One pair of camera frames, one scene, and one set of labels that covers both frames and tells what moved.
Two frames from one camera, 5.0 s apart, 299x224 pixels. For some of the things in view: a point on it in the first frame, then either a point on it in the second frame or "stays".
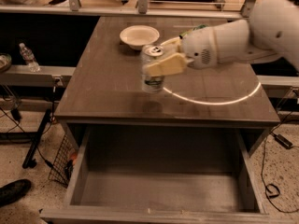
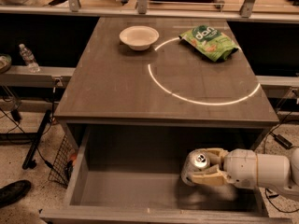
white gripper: x=198 y=48 -> x=240 y=167
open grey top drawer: x=161 y=175 stays
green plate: x=6 y=63 stays
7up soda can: x=151 y=84 -> x=195 y=161
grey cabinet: x=105 y=91 stays
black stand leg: x=29 y=161 stays
